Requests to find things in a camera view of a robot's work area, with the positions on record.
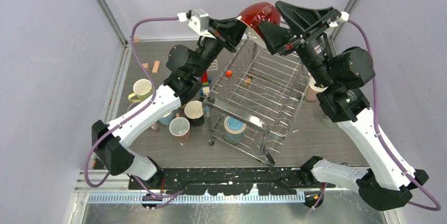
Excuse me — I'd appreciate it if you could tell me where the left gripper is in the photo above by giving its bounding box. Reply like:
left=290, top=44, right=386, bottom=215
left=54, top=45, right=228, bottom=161
left=191, top=15, right=249, bottom=78

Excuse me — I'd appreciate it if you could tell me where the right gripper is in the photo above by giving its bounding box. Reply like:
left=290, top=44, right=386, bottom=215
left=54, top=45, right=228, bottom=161
left=254, top=2, right=335, bottom=88

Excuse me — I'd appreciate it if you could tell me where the dark red mug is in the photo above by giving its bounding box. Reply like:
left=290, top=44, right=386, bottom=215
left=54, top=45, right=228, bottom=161
left=236, top=2, right=281, bottom=48

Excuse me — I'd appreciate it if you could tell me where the pink faceted mug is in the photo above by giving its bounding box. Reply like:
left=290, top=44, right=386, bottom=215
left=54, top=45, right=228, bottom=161
left=305, top=77, right=327, bottom=102

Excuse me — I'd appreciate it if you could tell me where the black mug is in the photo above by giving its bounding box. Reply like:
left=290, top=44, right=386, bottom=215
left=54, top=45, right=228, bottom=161
left=184, top=100, right=205, bottom=126

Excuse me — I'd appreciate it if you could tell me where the blue butterfly mug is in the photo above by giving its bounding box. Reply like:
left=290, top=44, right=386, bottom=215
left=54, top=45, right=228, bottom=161
left=223, top=116, right=247, bottom=145

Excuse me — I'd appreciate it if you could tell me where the pale yellow faceted mug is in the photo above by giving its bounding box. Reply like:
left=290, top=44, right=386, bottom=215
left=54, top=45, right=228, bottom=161
left=128, top=79, right=153, bottom=103

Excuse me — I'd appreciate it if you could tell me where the salmon pink mug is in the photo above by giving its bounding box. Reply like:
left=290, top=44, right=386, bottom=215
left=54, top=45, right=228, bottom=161
left=169, top=117, right=191, bottom=141

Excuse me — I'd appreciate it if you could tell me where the light blue faceted mug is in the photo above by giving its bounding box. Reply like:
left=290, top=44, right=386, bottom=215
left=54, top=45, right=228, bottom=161
left=158, top=111, right=177, bottom=126

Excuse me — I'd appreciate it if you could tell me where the cream mug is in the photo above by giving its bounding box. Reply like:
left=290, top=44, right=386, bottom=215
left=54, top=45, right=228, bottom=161
left=322, top=114, right=338, bottom=128

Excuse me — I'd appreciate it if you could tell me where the iridescent pink mug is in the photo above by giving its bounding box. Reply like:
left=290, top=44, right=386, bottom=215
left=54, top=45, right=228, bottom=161
left=150, top=122, right=159, bottom=131

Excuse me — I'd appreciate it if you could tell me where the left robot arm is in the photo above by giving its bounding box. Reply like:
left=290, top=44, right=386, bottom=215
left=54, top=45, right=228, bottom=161
left=91, top=18, right=247, bottom=189

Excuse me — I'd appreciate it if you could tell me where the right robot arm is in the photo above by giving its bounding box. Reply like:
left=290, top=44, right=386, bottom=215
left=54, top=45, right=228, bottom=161
left=258, top=1, right=429, bottom=211

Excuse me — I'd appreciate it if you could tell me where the red block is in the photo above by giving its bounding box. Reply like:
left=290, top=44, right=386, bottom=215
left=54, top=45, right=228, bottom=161
left=200, top=71, right=209, bottom=84

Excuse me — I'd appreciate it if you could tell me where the long wooden block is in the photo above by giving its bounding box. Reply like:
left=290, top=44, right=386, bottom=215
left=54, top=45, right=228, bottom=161
left=152, top=61, right=161, bottom=74

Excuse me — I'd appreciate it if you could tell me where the small white wire basket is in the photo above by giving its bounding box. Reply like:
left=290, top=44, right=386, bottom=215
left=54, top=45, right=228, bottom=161
left=208, top=60, right=218, bottom=71

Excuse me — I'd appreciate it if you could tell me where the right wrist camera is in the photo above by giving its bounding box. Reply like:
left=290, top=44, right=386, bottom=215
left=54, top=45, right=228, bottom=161
left=328, top=12, right=349, bottom=28

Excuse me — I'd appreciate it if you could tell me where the steel wire dish rack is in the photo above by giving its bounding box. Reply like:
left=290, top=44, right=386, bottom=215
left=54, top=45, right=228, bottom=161
left=203, top=38, right=309, bottom=166

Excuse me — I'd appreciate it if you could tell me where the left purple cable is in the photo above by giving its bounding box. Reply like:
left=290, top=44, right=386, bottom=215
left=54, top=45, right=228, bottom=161
left=83, top=16, right=180, bottom=189

